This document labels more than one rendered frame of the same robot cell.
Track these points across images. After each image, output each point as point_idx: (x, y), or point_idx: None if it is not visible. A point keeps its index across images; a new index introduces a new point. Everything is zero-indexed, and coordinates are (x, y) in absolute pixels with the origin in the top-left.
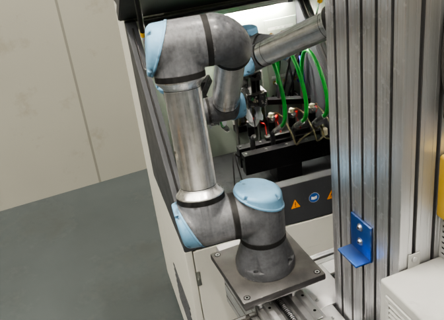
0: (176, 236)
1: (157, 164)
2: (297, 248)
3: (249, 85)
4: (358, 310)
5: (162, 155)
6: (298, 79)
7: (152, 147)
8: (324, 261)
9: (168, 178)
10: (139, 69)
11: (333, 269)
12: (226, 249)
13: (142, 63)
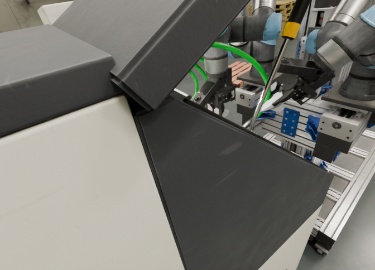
0: (299, 230)
1: (268, 237)
2: (333, 88)
3: (227, 78)
4: (345, 76)
5: (317, 168)
6: (201, 70)
7: (249, 249)
8: (308, 102)
9: (325, 171)
10: (263, 140)
11: (311, 99)
12: (369, 106)
13: (250, 131)
